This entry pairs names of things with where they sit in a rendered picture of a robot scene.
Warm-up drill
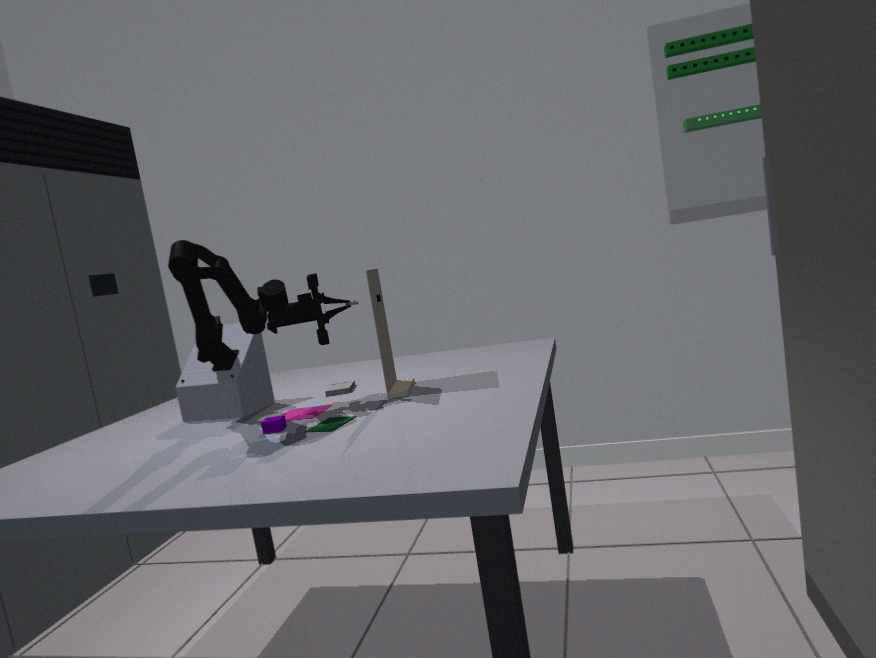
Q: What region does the magenta translucent square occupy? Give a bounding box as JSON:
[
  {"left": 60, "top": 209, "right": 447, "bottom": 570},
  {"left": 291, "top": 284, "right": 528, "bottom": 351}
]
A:
[{"left": 280, "top": 405, "right": 332, "bottom": 421}]

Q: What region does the purple cube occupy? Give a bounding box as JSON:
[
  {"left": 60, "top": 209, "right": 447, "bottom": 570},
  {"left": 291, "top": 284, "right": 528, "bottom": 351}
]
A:
[{"left": 261, "top": 415, "right": 287, "bottom": 434}]

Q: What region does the beige panel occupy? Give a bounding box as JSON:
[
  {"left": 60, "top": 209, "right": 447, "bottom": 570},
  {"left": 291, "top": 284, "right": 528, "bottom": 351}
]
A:
[{"left": 366, "top": 269, "right": 415, "bottom": 399}]

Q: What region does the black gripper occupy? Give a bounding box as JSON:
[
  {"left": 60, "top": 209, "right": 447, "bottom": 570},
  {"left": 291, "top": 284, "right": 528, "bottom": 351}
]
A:
[{"left": 289, "top": 273, "right": 351, "bottom": 345}]

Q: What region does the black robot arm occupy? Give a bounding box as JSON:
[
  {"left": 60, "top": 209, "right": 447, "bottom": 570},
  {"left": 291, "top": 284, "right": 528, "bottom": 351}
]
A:
[{"left": 169, "top": 240, "right": 321, "bottom": 371}]

